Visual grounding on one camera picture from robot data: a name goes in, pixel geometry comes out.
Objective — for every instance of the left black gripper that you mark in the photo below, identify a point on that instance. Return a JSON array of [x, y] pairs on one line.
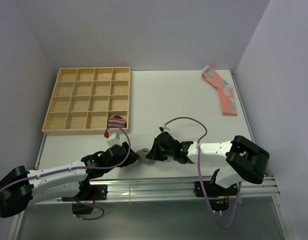
[[131, 158]]

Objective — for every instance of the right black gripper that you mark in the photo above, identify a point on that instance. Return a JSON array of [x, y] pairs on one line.
[[154, 154]]

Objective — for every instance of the grey sock with black stripes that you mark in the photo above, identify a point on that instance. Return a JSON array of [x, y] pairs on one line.
[[142, 157]]

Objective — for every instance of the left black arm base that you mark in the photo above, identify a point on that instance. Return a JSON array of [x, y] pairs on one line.
[[84, 203]]

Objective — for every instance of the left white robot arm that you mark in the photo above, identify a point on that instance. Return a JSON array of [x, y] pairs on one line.
[[21, 188]]

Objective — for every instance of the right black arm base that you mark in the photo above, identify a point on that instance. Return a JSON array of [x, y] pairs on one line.
[[219, 197]]

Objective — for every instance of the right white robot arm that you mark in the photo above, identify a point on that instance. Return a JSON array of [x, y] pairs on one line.
[[244, 160]]

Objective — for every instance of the purple striped rolled sock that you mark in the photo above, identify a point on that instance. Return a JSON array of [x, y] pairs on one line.
[[117, 121]]

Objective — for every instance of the wooden compartment tray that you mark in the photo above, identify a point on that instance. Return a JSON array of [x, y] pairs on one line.
[[84, 98]]

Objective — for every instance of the pink patterned sock pair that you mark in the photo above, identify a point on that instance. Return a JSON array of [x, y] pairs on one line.
[[225, 90]]

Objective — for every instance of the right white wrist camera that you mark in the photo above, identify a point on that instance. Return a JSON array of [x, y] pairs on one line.
[[164, 128]]

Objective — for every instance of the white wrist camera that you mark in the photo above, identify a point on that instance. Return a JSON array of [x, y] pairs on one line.
[[164, 128], [112, 138]]

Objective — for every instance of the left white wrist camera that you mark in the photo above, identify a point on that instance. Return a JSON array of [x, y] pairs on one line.
[[112, 138]]

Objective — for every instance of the aluminium frame rail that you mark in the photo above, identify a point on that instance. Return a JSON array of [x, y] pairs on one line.
[[164, 189]]

